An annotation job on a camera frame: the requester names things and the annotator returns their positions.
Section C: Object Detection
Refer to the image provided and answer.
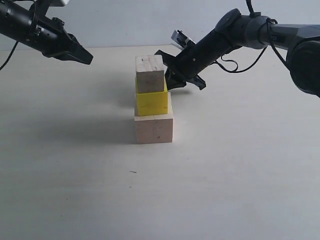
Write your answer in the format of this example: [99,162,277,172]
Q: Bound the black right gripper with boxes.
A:
[155,29,232,91]

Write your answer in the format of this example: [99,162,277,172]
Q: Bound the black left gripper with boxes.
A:
[0,2,94,65]

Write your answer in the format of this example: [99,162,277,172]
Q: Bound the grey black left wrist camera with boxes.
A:
[33,0,70,12]

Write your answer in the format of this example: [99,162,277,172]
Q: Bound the thin black left cable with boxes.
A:
[0,41,19,71]

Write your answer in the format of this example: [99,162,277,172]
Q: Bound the large light wooden cube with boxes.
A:
[134,93,174,144]

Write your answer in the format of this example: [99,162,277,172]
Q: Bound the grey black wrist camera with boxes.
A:
[33,0,70,12]
[171,29,196,50]

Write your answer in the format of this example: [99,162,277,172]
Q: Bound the thin black cable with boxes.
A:
[219,0,292,74]
[0,41,19,71]

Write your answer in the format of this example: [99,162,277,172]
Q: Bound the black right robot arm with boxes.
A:
[156,8,320,97]

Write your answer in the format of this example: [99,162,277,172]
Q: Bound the yellow cube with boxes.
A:
[135,77,169,116]

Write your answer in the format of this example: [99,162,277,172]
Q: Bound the medium wooden cube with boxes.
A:
[135,54,165,93]

